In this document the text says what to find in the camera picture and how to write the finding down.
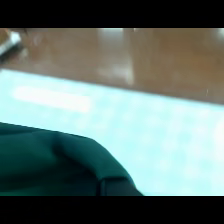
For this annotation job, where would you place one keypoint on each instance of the green shirt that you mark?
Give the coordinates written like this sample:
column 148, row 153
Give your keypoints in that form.
column 43, row 160

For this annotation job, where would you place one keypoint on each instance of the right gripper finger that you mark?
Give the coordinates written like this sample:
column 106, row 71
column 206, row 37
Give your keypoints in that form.
column 118, row 188

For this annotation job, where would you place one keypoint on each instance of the silver frame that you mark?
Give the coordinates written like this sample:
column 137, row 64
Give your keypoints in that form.
column 9, row 42

